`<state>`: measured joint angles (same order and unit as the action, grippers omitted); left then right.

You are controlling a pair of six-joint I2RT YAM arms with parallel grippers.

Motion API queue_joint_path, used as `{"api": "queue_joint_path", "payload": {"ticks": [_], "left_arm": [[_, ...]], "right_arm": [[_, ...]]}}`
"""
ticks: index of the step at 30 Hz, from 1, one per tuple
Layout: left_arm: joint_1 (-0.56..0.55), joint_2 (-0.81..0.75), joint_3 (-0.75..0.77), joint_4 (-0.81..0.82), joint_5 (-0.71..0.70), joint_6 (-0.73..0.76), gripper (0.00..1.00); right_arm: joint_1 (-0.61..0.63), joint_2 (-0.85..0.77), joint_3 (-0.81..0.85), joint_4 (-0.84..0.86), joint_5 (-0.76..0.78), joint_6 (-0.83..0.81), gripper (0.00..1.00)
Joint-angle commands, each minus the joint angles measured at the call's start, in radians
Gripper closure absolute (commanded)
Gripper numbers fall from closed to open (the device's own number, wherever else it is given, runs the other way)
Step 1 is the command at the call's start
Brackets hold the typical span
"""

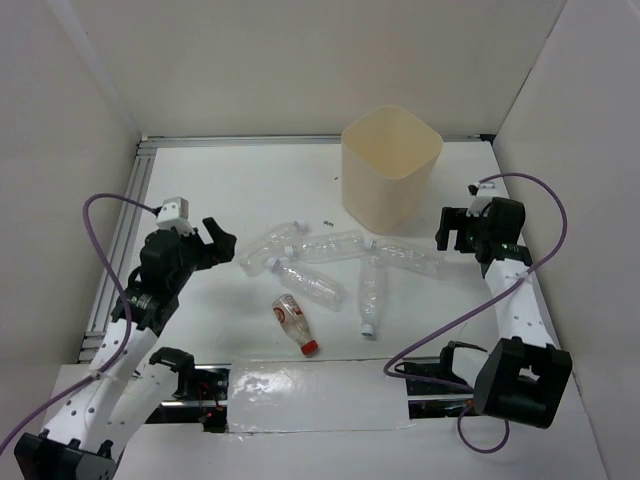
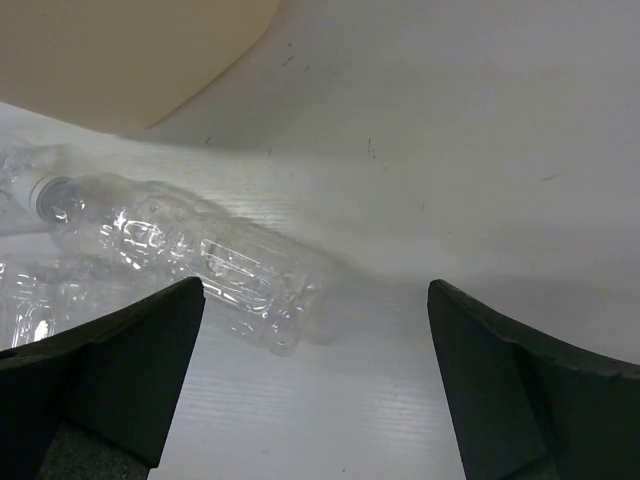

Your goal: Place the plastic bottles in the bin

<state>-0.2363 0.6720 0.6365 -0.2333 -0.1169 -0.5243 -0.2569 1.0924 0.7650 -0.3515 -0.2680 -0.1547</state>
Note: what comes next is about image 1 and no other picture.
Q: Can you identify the clear bottle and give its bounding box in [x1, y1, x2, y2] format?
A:
[239, 221, 308, 277]
[365, 238, 443, 278]
[266, 257, 345, 312]
[284, 230, 365, 264]

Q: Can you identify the red cap labelled bottle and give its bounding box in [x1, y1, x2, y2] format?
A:
[272, 294, 319, 356]

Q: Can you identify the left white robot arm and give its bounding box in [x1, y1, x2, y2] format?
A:
[14, 218, 237, 479]

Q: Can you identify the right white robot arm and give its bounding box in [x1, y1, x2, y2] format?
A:
[436, 197, 572, 429]

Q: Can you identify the beige plastic bin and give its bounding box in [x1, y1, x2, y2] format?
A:
[340, 106, 444, 234]

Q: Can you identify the clear bottle pointing down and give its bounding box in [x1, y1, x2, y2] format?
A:
[357, 256, 387, 340]

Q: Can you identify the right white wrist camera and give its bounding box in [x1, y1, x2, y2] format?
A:
[466, 181, 498, 217]

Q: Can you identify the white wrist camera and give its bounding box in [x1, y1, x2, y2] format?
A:
[156, 197, 194, 235]
[466, 181, 498, 217]

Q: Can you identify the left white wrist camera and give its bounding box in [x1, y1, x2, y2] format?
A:
[156, 197, 194, 235]

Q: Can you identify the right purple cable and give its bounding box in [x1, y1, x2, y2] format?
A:
[383, 172, 570, 454]

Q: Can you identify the aluminium frame rail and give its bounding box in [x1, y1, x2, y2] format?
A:
[77, 133, 494, 362]

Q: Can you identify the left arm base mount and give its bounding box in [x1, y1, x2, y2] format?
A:
[146, 364, 231, 434]

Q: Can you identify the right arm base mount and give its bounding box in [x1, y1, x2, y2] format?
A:
[394, 357, 472, 420]

